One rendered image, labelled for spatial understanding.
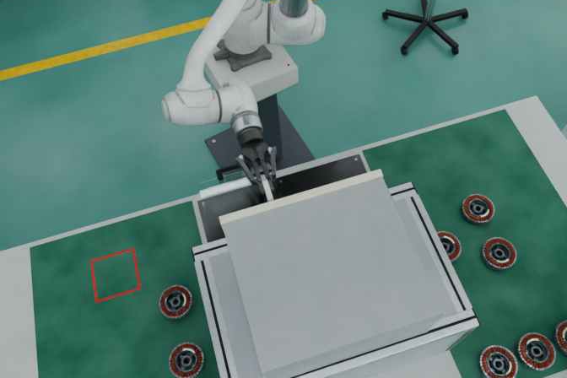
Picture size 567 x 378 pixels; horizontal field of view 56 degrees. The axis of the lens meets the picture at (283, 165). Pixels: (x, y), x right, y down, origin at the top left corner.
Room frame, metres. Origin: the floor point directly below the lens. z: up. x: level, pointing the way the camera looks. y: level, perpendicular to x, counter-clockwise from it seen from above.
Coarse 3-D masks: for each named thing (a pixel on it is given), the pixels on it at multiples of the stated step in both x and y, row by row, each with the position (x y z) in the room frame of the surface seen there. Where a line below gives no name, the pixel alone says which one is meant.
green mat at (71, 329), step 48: (96, 240) 0.77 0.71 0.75; (144, 240) 0.75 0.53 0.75; (192, 240) 0.73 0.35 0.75; (48, 288) 0.61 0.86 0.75; (96, 288) 0.59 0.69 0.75; (144, 288) 0.58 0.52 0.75; (192, 288) 0.56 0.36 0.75; (48, 336) 0.45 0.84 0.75; (96, 336) 0.43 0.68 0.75; (144, 336) 0.41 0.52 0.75; (192, 336) 0.40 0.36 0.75
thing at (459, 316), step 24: (408, 192) 0.66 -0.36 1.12; (408, 216) 0.59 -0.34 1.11; (216, 240) 0.58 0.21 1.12; (432, 240) 0.51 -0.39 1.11; (216, 264) 0.51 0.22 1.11; (432, 264) 0.44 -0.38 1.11; (216, 288) 0.44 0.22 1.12; (456, 288) 0.37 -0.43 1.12; (216, 312) 0.37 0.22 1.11; (240, 312) 0.36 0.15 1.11; (456, 312) 0.30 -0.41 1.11; (216, 336) 0.31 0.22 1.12; (240, 336) 0.30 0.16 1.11; (432, 336) 0.25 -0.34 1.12; (240, 360) 0.24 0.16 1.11; (360, 360) 0.21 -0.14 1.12
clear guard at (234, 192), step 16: (224, 176) 0.84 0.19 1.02; (240, 176) 0.81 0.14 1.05; (208, 192) 0.76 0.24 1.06; (224, 192) 0.75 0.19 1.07; (240, 192) 0.75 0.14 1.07; (256, 192) 0.74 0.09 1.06; (272, 192) 0.74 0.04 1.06; (208, 208) 0.70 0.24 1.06; (224, 208) 0.70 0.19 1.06; (240, 208) 0.69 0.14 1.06; (208, 224) 0.65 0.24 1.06
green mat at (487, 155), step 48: (384, 144) 1.05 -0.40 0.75; (432, 144) 1.03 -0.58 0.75; (480, 144) 1.00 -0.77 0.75; (432, 192) 0.82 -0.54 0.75; (480, 192) 0.80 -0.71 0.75; (528, 192) 0.78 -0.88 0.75; (480, 240) 0.62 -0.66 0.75; (528, 240) 0.60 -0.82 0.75; (480, 288) 0.45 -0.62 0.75; (528, 288) 0.44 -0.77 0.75; (480, 336) 0.30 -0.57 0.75
